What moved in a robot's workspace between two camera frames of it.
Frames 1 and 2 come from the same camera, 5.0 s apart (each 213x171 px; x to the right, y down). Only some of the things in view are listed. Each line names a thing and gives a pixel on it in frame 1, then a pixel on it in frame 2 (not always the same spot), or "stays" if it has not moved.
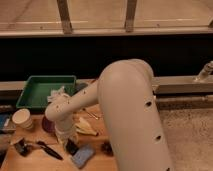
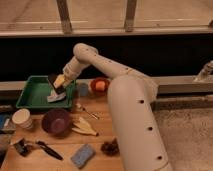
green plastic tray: (37, 89) stays
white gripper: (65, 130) → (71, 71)
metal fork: (90, 114) stays
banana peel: (84, 127) stays
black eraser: (71, 147) → (57, 89)
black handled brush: (49, 150) stays
